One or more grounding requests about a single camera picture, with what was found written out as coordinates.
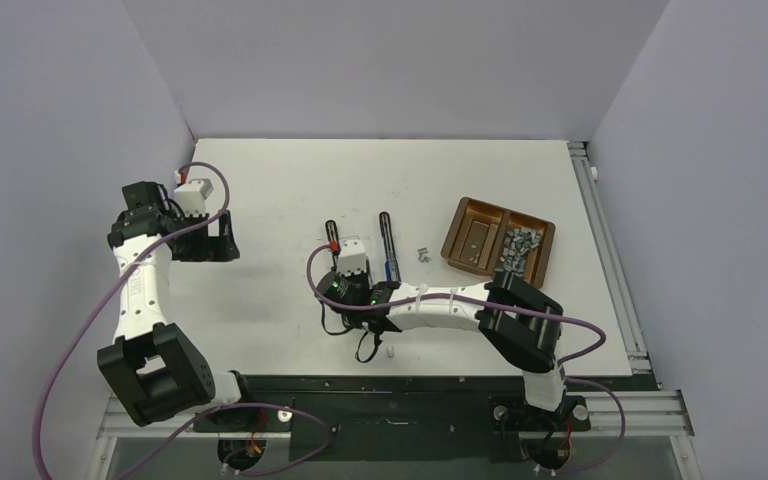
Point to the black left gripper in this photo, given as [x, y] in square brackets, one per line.
[212, 248]

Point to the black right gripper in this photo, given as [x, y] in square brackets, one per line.
[363, 277]

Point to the blue stapler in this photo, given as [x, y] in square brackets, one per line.
[392, 270]

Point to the black stapler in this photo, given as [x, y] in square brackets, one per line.
[332, 234]

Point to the grey staple strip cluster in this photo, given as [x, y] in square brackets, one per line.
[423, 255]

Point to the brown wooden tray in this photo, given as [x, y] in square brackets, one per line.
[475, 237]

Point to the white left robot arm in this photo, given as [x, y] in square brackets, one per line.
[152, 367]

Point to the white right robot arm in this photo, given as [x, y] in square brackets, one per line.
[507, 311]

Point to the pile of staple strips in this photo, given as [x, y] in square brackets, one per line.
[518, 244]

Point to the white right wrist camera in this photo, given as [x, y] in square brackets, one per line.
[352, 258]

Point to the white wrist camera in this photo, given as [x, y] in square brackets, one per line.
[192, 195]
[352, 258]

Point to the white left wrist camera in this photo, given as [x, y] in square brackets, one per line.
[192, 195]

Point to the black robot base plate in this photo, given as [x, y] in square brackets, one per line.
[398, 418]

